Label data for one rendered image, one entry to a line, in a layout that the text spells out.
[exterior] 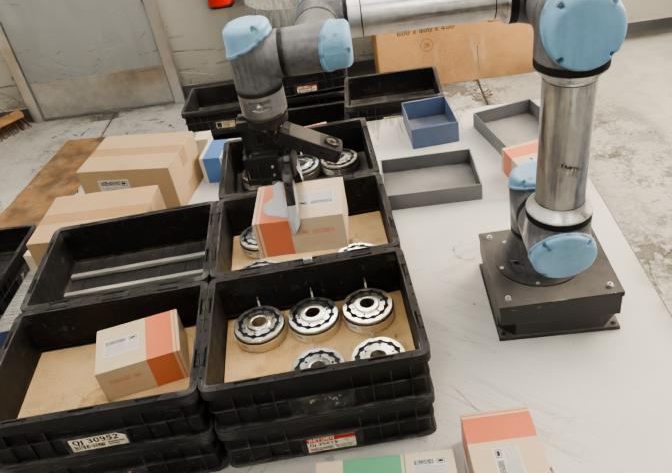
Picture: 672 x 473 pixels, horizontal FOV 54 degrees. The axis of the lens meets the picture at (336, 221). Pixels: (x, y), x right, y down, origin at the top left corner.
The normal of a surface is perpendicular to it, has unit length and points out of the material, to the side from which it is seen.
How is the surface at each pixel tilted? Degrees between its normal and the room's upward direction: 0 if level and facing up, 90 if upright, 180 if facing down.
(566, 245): 98
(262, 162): 90
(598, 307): 90
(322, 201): 0
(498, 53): 73
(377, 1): 47
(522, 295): 2
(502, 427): 0
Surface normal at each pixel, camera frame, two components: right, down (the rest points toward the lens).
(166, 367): 0.25, 0.53
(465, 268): -0.15, -0.80
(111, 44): 0.00, 0.58
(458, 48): -0.05, 0.32
